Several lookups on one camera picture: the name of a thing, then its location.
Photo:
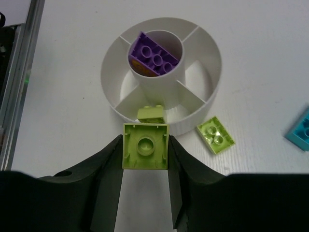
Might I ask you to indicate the blue long lego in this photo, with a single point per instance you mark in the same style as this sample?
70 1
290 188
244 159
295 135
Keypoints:
298 132

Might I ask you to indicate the lime curved lego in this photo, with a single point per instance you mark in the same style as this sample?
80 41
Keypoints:
150 114

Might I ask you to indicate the lime square lego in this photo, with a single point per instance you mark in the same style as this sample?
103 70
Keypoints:
145 146

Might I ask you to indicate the lime flat lego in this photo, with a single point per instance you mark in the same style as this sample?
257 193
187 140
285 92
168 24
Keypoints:
215 136

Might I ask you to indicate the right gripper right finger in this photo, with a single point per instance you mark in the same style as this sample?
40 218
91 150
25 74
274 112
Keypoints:
203 200

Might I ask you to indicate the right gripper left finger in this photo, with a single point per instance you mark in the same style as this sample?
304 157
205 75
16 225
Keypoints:
82 198

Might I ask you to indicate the aluminium table rail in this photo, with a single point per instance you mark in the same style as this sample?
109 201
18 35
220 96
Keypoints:
17 48

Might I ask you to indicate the white round divided container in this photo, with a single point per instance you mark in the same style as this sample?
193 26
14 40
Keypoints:
186 92

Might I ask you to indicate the purple long lego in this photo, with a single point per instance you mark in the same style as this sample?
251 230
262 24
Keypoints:
161 60

